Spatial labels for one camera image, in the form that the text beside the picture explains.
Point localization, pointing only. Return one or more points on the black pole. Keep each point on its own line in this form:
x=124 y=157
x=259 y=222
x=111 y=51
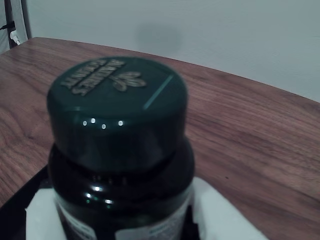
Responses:
x=9 y=15

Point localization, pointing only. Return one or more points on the black shallow open box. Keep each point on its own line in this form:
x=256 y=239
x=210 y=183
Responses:
x=15 y=212

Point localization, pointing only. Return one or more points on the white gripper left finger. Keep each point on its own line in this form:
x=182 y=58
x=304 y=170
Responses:
x=42 y=220

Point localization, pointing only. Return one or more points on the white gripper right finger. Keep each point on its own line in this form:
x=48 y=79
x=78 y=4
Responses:
x=220 y=220

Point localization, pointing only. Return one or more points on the green-capped dark pill bottle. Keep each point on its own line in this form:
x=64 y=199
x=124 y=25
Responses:
x=112 y=140

